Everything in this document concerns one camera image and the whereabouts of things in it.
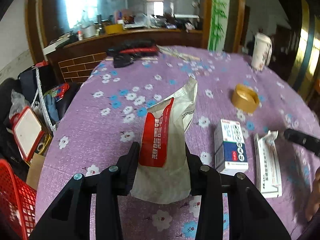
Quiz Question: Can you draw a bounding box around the green white medicine box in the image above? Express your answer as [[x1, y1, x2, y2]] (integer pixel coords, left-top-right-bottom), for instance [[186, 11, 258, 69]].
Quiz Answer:
[[214, 119, 248, 176]]

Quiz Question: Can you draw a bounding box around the white red foil pouch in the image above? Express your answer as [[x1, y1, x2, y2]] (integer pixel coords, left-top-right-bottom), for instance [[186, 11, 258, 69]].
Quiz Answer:
[[130, 77, 198, 204]]

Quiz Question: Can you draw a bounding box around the person's right hand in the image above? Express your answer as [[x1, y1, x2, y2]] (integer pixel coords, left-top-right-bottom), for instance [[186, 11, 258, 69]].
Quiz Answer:
[[305, 167, 320, 222]]

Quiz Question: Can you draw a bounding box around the red mesh waste basket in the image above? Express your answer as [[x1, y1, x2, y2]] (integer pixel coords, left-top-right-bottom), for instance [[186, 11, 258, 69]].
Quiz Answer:
[[1, 159, 36, 239]]

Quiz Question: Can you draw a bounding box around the cardboard box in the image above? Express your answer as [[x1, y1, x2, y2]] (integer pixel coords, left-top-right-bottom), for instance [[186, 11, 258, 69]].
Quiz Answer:
[[26, 153, 45, 190]]

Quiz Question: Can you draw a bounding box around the yellow round lid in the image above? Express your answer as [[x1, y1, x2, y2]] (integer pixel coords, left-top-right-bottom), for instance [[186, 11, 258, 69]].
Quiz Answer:
[[232, 83, 260, 114]]

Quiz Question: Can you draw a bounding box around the red framed white board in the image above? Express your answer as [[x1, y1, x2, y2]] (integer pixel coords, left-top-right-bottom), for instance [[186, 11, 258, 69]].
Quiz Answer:
[[13, 106, 47, 163]]

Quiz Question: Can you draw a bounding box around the purple floral tablecloth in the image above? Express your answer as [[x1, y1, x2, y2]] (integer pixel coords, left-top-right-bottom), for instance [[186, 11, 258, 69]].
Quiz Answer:
[[35, 46, 319, 239]]

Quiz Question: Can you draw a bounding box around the white floral lidded cup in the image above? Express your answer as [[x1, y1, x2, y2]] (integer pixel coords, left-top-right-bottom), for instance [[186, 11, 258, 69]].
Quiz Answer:
[[251, 33, 272, 71]]

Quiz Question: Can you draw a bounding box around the dark blue bag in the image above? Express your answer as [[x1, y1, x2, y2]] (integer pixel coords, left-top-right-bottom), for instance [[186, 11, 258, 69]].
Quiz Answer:
[[18, 65, 58, 103]]

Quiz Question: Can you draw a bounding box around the brick pattern wooden counter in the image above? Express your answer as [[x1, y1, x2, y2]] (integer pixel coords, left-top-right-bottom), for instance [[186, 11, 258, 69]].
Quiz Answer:
[[47, 29, 202, 83]]

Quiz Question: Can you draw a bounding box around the wooden chopsticks bundle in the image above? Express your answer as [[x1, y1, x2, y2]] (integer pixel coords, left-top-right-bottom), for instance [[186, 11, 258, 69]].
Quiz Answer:
[[157, 45, 201, 61]]

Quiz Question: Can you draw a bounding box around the black red folded umbrella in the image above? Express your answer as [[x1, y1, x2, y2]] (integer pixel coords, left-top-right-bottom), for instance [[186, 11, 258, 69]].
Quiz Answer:
[[106, 39, 159, 68]]

